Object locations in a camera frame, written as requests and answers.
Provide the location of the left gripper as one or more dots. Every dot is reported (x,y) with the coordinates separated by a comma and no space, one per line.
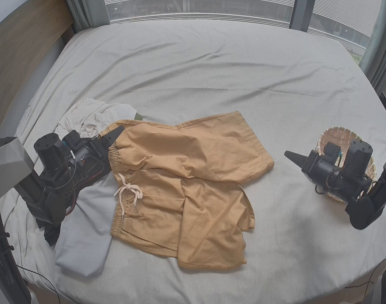
(91,154)

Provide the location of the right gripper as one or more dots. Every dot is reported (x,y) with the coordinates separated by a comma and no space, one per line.
(316,169)

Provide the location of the tan shorts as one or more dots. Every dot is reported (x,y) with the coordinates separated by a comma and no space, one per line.
(186,176)

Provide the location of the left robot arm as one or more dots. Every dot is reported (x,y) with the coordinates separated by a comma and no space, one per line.
(9,166)

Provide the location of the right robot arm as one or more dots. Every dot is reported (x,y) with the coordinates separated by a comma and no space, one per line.
(367,207)

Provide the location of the white garment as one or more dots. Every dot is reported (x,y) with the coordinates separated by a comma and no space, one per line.
(91,119)

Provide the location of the round woven basket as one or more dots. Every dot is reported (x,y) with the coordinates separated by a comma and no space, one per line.
(335,136)

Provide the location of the dark green garment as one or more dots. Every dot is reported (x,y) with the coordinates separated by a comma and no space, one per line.
(138,117)

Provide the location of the pale grey garment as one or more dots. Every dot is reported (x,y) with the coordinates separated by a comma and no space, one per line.
(82,233)

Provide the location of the black garment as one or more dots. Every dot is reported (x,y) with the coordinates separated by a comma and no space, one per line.
(50,234)

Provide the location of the blue-green curtain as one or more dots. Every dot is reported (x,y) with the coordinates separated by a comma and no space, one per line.
(82,2)
(384,43)

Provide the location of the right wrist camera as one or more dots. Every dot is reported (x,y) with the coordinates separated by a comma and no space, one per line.
(331,152)

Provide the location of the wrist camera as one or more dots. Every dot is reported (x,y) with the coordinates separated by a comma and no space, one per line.
(331,152)
(71,139)

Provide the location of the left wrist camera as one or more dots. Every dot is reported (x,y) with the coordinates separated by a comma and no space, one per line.
(71,139)

